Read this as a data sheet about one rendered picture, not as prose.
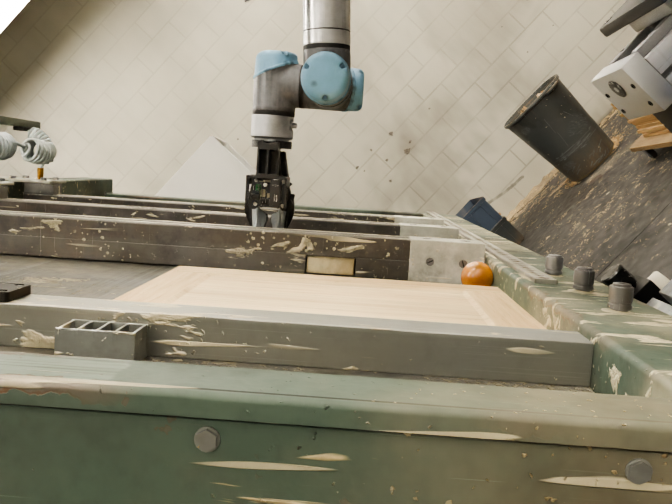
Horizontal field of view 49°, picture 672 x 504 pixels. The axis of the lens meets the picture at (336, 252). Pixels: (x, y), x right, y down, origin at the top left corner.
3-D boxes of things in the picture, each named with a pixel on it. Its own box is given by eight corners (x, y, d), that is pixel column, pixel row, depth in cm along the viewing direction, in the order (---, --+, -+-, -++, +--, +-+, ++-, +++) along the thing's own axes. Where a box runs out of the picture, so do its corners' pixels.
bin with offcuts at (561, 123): (633, 134, 502) (566, 67, 499) (580, 189, 505) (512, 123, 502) (606, 139, 553) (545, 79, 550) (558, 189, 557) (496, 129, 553)
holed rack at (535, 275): (557, 284, 95) (558, 280, 95) (534, 283, 95) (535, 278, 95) (434, 213, 259) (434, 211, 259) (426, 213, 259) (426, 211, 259)
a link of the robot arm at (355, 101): (361, 110, 122) (295, 106, 123) (362, 114, 133) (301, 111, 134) (364, 62, 121) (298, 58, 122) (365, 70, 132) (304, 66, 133)
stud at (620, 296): (635, 314, 76) (638, 286, 76) (611, 312, 76) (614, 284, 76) (626, 309, 78) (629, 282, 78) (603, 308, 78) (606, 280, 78)
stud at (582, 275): (595, 293, 89) (598, 269, 89) (575, 292, 89) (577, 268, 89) (589, 290, 91) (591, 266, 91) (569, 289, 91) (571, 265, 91)
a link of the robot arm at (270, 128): (255, 116, 134) (299, 119, 134) (253, 141, 135) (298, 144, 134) (248, 113, 127) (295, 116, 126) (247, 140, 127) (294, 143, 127)
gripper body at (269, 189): (242, 208, 127) (246, 138, 126) (250, 206, 136) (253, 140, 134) (286, 211, 127) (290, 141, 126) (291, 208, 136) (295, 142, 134)
